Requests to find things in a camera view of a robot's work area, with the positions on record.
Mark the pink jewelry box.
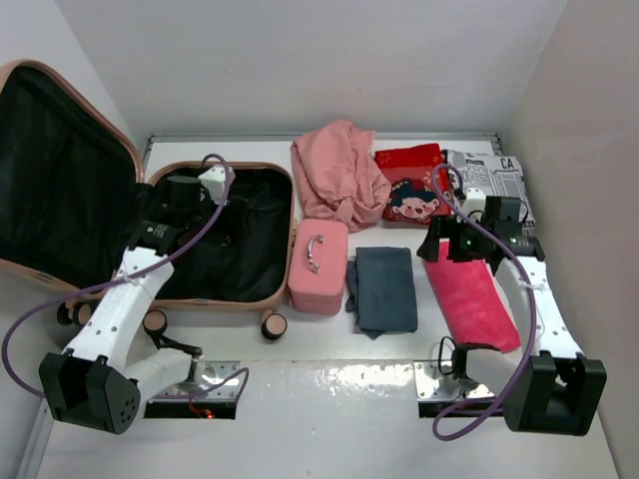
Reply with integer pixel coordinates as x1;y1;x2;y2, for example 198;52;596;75
288;219;348;316

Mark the magenta towel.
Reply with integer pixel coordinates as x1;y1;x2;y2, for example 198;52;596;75
424;240;520;353

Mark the aluminium table edge rail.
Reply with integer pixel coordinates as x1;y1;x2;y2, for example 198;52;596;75
144;121;503;165

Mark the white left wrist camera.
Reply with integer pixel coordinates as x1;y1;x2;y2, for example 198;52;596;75
198;165;235;205

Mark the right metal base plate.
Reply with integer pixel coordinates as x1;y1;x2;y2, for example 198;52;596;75
413;360;494;418

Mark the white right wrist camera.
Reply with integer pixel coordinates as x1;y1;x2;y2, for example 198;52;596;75
461;187;486;217

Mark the newspaper print cloth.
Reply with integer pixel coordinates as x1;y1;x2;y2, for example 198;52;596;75
441;150;535;230

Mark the blue-grey cloth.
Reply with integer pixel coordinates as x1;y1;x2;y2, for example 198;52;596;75
345;246;418;339

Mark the pink hard-shell suitcase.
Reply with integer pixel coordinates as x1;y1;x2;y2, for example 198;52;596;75
1;60;295;340

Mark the pink cartoon print shirt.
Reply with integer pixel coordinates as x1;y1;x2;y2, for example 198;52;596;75
291;141;390;233

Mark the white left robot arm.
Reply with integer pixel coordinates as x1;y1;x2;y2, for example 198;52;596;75
39;172;249;434

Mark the red cartoon print cloth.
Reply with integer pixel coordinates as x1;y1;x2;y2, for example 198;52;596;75
374;144;451;226

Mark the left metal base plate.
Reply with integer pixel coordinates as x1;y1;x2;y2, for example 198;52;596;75
144;361;247;420

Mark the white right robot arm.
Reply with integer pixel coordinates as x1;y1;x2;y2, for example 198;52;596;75
417;197;607;441

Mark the metal base plate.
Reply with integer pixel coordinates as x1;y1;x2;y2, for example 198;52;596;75
144;361;247;420
413;360;494;418

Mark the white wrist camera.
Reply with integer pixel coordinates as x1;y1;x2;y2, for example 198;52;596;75
461;187;486;217
198;165;235;205

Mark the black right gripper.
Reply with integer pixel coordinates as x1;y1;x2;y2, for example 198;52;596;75
417;214;491;262

